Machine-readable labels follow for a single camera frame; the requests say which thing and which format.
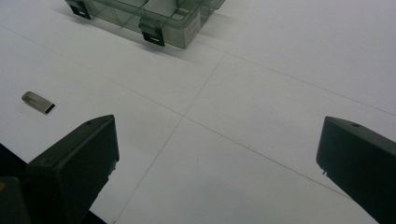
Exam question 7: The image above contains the silver usb flash drive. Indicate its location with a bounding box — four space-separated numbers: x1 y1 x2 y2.
21 91 56 116

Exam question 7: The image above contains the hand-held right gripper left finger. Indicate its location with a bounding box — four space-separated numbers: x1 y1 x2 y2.
25 114 120 224

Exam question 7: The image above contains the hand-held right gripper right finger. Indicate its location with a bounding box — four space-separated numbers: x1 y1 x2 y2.
316 116 396 224

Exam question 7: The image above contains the clear plastic compartment box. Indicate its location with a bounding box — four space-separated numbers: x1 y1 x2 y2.
64 0 226 49

